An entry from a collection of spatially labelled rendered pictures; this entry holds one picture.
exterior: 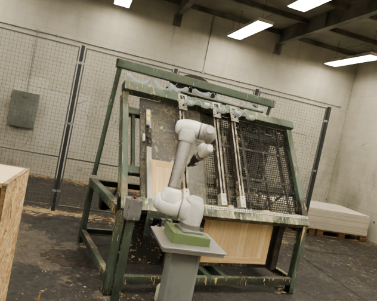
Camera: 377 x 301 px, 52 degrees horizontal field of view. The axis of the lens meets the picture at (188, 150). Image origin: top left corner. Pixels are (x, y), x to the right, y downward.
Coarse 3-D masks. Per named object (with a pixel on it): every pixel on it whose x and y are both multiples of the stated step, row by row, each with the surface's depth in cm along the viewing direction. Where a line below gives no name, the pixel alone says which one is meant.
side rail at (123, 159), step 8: (120, 96) 394; (128, 96) 387; (120, 104) 389; (128, 104) 383; (120, 112) 384; (128, 112) 379; (120, 120) 380; (120, 128) 375; (120, 136) 371; (120, 144) 367; (120, 152) 362; (120, 160) 358; (120, 168) 354; (120, 176) 350; (120, 184) 347; (120, 192) 341
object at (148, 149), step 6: (150, 114) 392; (150, 120) 389; (150, 126) 386; (150, 150) 374; (150, 156) 371; (150, 162) 368; (150, 168) 366; (150, 174) 363; (150, 180) 360; (150, 186) 358; (150, 192) 355
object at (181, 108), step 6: (186, 96) 416; (180, 102) 408; (180, 108) 405; (186, 108) 408; (180, 114) 406; (186, 168) 381; (186, 174) 378; (186, 180) 376; (186, 186) 374; (186, 192) 370; (186, 198) 367
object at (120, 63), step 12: (120, 60) 425; (120, 72) 432; (144, 72) 438; (156, 72) 444; (168, 72) 450; (192, 84) 465; (204, 84) 472; (228, 96) 494; (240, 96) 496; (252, 96) 504; (108, 108) 439; (108, 120) 441; (96, 156) 451; (96, 168) 453
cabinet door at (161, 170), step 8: (152, 160) 373; (152, 168) 369; (160, 168) 374; (168, 168) 378; (152, 176) 365; (160, 176) 370; (168, 176) 374; (152, 184) 362; (160, 184) 367; (152, 192) 358
